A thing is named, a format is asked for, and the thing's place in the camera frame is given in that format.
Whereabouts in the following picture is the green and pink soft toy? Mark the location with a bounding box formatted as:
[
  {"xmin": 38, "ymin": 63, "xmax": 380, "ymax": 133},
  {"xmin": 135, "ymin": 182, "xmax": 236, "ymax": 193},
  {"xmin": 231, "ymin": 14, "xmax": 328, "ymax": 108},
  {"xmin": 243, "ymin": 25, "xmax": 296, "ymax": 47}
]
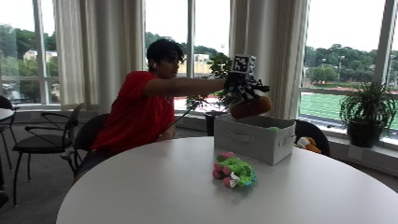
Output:
[{"xmin": 212, "ymin": 151, "xmax": 258, "ymax": 189}]

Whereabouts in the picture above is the potted green plant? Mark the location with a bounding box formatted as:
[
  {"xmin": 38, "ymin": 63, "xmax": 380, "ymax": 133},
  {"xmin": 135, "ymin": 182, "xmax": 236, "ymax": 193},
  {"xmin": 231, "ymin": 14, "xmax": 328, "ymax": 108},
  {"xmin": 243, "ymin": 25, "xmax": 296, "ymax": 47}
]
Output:
[{"xmin": 339, "ymin": 81, "xmax": 398, "ymax": 148}]

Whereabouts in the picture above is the black chair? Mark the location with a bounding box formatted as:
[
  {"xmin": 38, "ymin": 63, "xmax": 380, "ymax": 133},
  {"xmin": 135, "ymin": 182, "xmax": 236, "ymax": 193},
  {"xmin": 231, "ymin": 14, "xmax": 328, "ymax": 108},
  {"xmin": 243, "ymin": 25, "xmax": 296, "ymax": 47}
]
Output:
[
  {"xmin": 62, "ymin": 113, "xmax": 112, "ymax": 178},
  {"xmin": 293, "ymin": 119, "xmax": 332, "ymax": 158},
  {"xmin": 11, "ymin": 102, "xmax": 86, "ymax": 207},
  {"xmin": 0, "ymin": 94, "xmax": 22, "ymax": 172}
]

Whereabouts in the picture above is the the person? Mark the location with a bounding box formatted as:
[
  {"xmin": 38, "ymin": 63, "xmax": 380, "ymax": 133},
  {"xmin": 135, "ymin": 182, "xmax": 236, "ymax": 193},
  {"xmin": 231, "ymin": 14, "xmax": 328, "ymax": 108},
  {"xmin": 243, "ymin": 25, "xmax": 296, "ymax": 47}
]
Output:
[{"xmin": 74, "ymin": 38, "xmax": 228, "ymax": 185}]

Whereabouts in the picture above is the grey fabric storage box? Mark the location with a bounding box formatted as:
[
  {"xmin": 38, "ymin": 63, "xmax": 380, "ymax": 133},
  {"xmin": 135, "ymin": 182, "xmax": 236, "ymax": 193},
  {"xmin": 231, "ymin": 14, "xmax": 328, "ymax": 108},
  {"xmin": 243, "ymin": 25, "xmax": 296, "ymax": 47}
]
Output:
[{"xmin": 214, "ymin": 114, "xmax": 297, "ymax": 166}]

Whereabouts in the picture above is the cream curtain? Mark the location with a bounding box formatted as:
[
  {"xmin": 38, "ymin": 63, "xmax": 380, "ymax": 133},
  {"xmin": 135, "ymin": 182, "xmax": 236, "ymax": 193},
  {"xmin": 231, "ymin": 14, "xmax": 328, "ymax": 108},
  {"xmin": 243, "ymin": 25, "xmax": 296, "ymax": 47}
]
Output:
[
  {"xmin": 51, "ymin": 0, "xmax": 147, "ymax": 115},
  {"xmin": 230, "ymin": 0, "xmax": 312, "ymax": 120}
]

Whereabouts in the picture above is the potted leafy plant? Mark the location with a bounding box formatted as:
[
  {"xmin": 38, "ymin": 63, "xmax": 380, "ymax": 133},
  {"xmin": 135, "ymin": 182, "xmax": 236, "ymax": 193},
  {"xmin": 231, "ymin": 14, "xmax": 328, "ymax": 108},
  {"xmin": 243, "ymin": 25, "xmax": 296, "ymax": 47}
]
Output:
[{"xmin": 186, "ymin": 52, "xmax": 242, "ymax": 137}]

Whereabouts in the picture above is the white and orange soft toy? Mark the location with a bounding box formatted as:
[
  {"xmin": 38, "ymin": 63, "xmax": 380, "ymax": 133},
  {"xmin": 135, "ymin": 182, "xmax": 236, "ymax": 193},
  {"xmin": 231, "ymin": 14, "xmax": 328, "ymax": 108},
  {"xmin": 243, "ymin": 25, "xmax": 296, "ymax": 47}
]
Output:
[{"xmin": 295, "ymin": 136, "xmax": 324, "ymax": 155}]

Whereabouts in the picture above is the white marker cube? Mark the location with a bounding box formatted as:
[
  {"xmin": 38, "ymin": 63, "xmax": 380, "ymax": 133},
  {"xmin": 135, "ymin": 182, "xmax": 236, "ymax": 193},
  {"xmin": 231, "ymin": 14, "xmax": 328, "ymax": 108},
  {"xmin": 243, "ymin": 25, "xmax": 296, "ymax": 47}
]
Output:
[{"xmin": 231, "ymin": 54, "xmax": 258, "ymax": 76}]

